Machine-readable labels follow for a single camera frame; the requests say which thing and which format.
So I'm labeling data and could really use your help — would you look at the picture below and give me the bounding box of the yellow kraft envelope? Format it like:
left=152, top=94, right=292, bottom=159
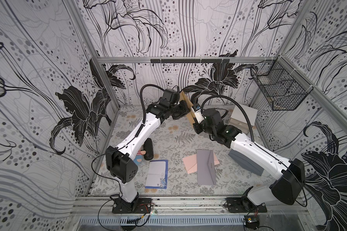
left=180, top=91, right=195, bottom=125

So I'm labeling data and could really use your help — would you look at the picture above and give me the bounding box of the dark grey envelope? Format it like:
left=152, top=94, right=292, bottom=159
left=228, top=150, right=264, bottom=176

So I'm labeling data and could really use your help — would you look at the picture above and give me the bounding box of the white blue-bordered letter paper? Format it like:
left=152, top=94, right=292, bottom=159
left=145, top=160, right=168, bottom=189

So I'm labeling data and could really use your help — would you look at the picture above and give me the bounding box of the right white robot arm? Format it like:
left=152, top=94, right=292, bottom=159
left=191, top=104, right=305, bottom=211

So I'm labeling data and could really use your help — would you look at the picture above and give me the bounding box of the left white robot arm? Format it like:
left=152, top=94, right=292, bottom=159
left=105, top=84, right=190, bottom=204

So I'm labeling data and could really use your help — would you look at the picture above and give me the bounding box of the pink envelope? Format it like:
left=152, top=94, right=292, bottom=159
left=183, top=152, right=220, bottom=174

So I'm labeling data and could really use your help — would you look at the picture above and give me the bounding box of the lilac grey envelope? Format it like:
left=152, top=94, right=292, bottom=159
left=196, top=149, right=216, bottom=186

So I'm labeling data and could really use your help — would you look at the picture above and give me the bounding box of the white mini drawer cabinet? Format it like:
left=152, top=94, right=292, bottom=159
left=228, top=105, right=258, bottom=133

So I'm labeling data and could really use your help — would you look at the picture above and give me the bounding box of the pink plush doll toy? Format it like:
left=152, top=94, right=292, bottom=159
left=134, top=150, right=146, bottom=166

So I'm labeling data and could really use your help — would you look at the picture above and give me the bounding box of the small electronics board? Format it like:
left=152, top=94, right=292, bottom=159
left=243, top=216, right=260, bottom=230

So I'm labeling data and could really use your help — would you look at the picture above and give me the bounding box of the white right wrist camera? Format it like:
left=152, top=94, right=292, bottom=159
left=191, top=104, right=204, bottom=124

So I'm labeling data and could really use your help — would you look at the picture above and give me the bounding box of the black bar on rail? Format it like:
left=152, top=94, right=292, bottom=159
left=150, top=58, right=230, bottom=64

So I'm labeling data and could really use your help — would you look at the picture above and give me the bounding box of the black wire mesh basket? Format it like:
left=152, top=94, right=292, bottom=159
left=250, top=58, right=313, bottom=111

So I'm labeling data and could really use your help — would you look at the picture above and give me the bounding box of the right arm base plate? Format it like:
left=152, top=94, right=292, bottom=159
left=223, top=197, right=268, bottom=213

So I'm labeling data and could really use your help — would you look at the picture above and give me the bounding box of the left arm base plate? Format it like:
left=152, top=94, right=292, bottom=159
left=112, top=198, right=153, bottom=214

